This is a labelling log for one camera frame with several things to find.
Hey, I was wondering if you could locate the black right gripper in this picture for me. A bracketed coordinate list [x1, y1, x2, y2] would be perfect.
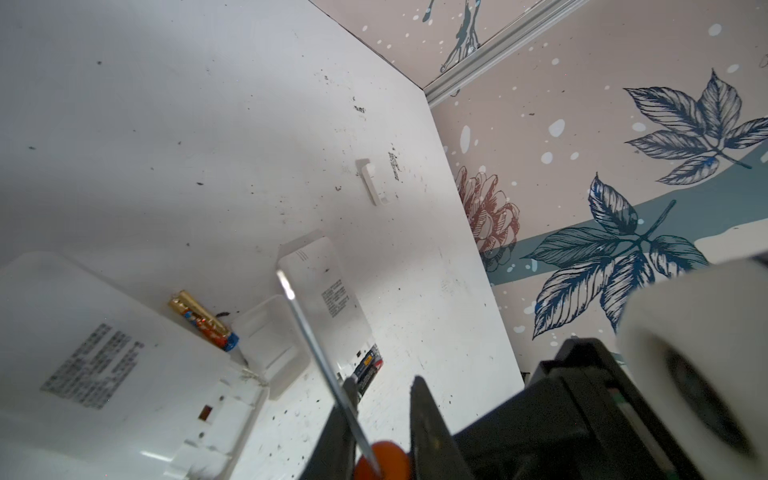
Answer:
[410, 339, 701, 480]

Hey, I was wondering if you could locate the orange black screwdriver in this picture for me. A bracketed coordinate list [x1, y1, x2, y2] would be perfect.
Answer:
[276, 269, 412, 479]

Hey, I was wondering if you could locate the white remote control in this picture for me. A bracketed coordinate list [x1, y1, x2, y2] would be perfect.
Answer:
[1, 252, 268, 479]
[277, 231, 384, 397]

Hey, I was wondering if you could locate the gold blue AAA battery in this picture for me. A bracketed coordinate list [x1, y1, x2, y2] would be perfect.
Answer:
[168, 290, 239, 352]

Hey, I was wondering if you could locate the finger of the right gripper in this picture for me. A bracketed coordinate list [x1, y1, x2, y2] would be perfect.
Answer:
[299, 405, 357, 480]

